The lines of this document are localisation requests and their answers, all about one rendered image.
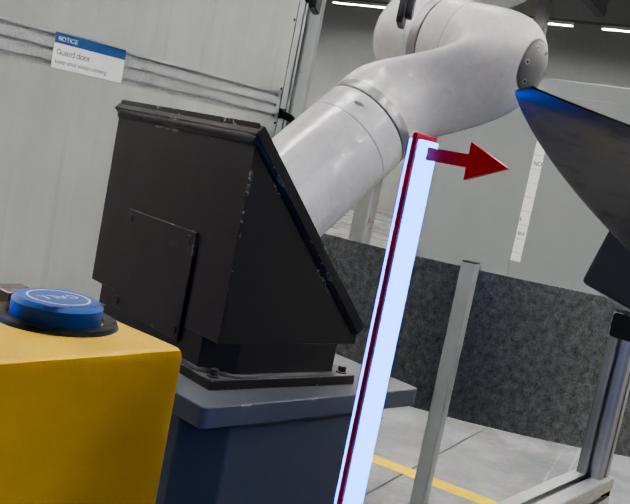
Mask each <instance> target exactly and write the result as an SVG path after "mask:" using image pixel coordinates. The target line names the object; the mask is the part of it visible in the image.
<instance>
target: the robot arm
mask: <svg viewBox="0 0 630 504"><path fill-rule="evenodd" d="M525 1H527V0H392V1H391V2H390V3H389V4H388V5H387V6H386V7H385V9H384V10H383V12H382V13H381V15H380V16H379V19H378V21H377V24H376V26H375V29H374V35H373V49H374V53H375V56H376V59H377V61H375V62H372V63H369V64H366V65H363V66H361V67H359V68H357V69H356V70H354V71H353V72H351V73H350V74H349V75H347V76H346V77H345V78H343V79H342V80H341V81H340V82H338V83H337V84H336V85H335V86H334V87H333V88H331V89H330V90H329V91H328V92H327V93H325V94H324V95H323V96H322V97H321V98H319V99H318V100H317V101H316V102H315V103H313V104H312V105H311V106H310V107H309V108H308V109H306V110H305V111H304V112H303V113H302V114H300V115H299V116H298V117H297V118H296V119H294V120H293V121H292V122H291V123H290V124H289V125H287V126H286V127H285V128H284V129H283V130H281V131H280V132H279V133H278V134H277V135H275V136H274V137H273V138H272V141H273V143H274V145H275V147H276V149H277V151H278V153H279V155H280V157H281V159H282V161H283V163H284V165H285V167H286V169H287V171H288V173H289V175H290V177H291V179H292V181H293V183H294V185H295V187H296V189H297V191H298V193H299V195H300V197H301V199H302V201H303V203H304V205H305V207H306V209H307V211H308V213H309V215H310V217H311V219H312V221H313V223H314V225H315V227H316V229H317V231H318V233H319V235H320V237H321V236H322V235H324V234H325V233H326V232H327V231H328V230H329V229H330V228H331V227H332V226H333V225H334V224H335V223H336V222H337V221H338V220H340V219H341V218H342V217H343V216H344V215H345V214H346V213H347V212H348V211H349V210H350V209H351V208H352V207H353V206H354V205H356V204H357V203H358V202H359V201H360V200H361V199H362V198H363V197H364V196H365V195H366V194H367V193H368V192H369V191H370V190H372V189H373V188H374V187H375V186H376V185H377V184H378V183H379V182H380V181H381V180H382V179H383V178H384V177H385V176H386V175H388V174H389V173H390V172H391V171H392V170H393V169H394V168H395V167H396V166H397V165H398V164H399V163H400V162H401V161H402V160H403V159H405V158H406V154H407V149H408V144H409V139H410V138H412V137H413V133H414V132H419V133H423V134H426V135H430V136H434V137H439V136H443V135H447V134H451V133H455V132H459V131H462V130H466V129H469V128H473V127H476V126H479V125H482V124H485V123H488V122H491V121H493V120H496V119H498V118H501V117H503V116H505V115H507V114H509V113H510V112H512V111H514V110H515V109H517V108H518V107H519V104H518V101H517V99H516V95H515V91H516V90H517V89H521V88H525V87H529V86H533V87H535V88H538V86H539V84H540V83H541V81H542V79H543V77H544V75H545V72H546V67H547V63H548V46H547V41H546V38H545V35H544V33H543V31H542V29H541V28H540V26H539V25H538V24H537V23H536V22H535V21H534V20H532V19H531V18H530V17H528V16H526V15H524V14H522V13H520V12H517V11H514V10H511V9H510V8H512V7H514V6H516V5H519V4H521V3H523V2H525Z"/></svg>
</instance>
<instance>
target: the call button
mask: <svg viewBox="0 0 630 504"><path fill-rule="evenodd" d="M11 290H14V291H16V292H15V293H14V294H12V295H11V300H10V306H9V312H8V314H9V315H11V316H13V317H15V318H17V319H20V320H23V321H26V322H30V323H34V324H39V325H44V326H51V327H58V328H71V329H86V328H95V327H99V326H101V323H102V317H103V311H104V307H103V306H105V304H102V303H100V302H99V301H98V300H96V299H94V298H92V297H89V296H87V295H83V294H80V293H76V292H74V291H72V290H69V289H49V288H26V289H11Z"/></svg>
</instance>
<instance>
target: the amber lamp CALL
mask: <svg viewBox="0 0 630 504"><path fill-rule="evenodd" d="M26 288H29V287H27V286H24V285H22V284H0V301H1V302H4V301H10V300H11V295H12V294H14V293H15V292H16V291H14V290H11V289H26Z"/></svg>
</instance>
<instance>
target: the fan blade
mask: <svg viewBox="0 0 630 504"><path fill-rule="evenodd" d="M515 95H516V99H517V101H518V104H519V106H520V108H521V111H522V113H523V115H524V117H525V119H526V121H527V123H528V125H529V127H530V128H531V130H532V132H533V134H534V135H535V137H536V139H537V140H538V142H539V143H540V145H541V147H542V148H543V150H544V151H545V153H546V154H547V156H548V157H549V158H550V160H551V161H552V163H553V164H554V166H555V167H556V168H557V170H558V171H559V172H560V174H561V175H562V176H563V178H564V179H565V180H566V181H567V183H568V184H569V185H570V186H571V188H572V189H573V190H574V191H575V193H576V194H577V195H578V196H579V197H580V199H581V200H582V201H583V202H584V203H585V204H586V206H587V207H588V208H589V209H590V210H591V211H592V212H593V214H594V215H595V216H596V217H597V218H598V219H599V220H600V221H601V222H602V224H603V225H604V226H605V227H606V228H607V229H608V230H609V231H610V232H611V233H612V234H613V235H614V236H615V237H616V238H617V239H618V240H619V241H620V243H621V244H622V245H623V246H624V247H626V248H627V249H628V250H629V251H630V125H629V124H627V123H624V122H621V121H619V120H616V119H613V118H611V117H608V116H605V115H603V114H600V113H598V112H595V111H592V110H590V109H587V108H585V107H582V106H580V105H577V104H575V103H572V102H570V101H567V100H565V99H562V98H560V97H557V96H555V95H552V94H550V93H547V92H545V91H543V90H540V89H538V88H535V87H533V86H529V87H525V88H521V89H517V90H516V91H515Z"/></svg>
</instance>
